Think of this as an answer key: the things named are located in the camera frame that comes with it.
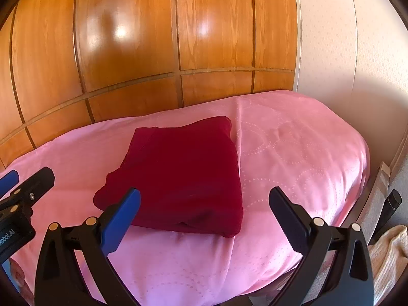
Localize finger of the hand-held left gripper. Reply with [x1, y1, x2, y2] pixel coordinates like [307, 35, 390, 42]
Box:
[0, 167, 55, 212]
[0, 170, 19, 198]

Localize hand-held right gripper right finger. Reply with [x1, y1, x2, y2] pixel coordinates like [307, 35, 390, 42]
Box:
[269, 186, 374, 306]

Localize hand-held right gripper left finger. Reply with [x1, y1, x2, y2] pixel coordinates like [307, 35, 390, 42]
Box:
[34, 187, 142, 306]

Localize dark red pants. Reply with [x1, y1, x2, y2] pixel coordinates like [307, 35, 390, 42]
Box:
[93, 116, 244, 238]

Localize pink bedspread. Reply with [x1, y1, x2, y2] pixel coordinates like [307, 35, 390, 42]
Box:
[0, 89, 372, 306]

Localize black cylinder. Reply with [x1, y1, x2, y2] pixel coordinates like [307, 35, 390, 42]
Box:
[382, 189, 403, 228]

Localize cream knit cloth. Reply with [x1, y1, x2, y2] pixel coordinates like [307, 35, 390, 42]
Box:
[366, 225, 408, 306]

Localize wooden wardrobe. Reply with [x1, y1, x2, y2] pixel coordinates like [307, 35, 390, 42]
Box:
[0, 0, 298, 169]

